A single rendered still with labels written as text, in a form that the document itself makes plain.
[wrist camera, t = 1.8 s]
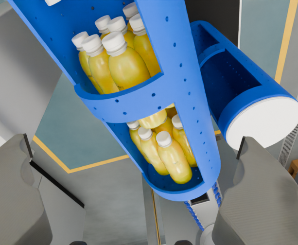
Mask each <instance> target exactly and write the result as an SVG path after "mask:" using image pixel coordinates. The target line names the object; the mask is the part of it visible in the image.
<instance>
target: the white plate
mask: <svg viewBox="0 0 298 245"><path fill-rule="evenodd" d="M297 124H298V102H297V101H295V100H294V99H292V98H289V97H282V96H279V97H271V98H267V99H264V100H261V101H258V102H256V103H254V104H252V105H250V106H248V107H247V108H245V109H244V110H242V111H241V112H240V113H239V114H238V115H237V116H236V117H235V118H234V119H233V120H232V121H231V123H230V124H229V126H228V128H227V131H226V140H227V142H228V144H229V146H230V147H232V148H234V149H236V150H239V147H240V144H241V141H242V137H243V136H250V137H253V138H254V139H255V140H256V141H257V142H258V143H259V144H260V145H261V146H263V147H264V148H266V147H268V146H270V145H273V144H275V143H276V142H278V141H280V140H281V139H283V138H284V137H286V136H287V135H288V134H289V133H290V132H291V131H292V130H293V129H294V128H295V127H296V125H297Z"/></svg>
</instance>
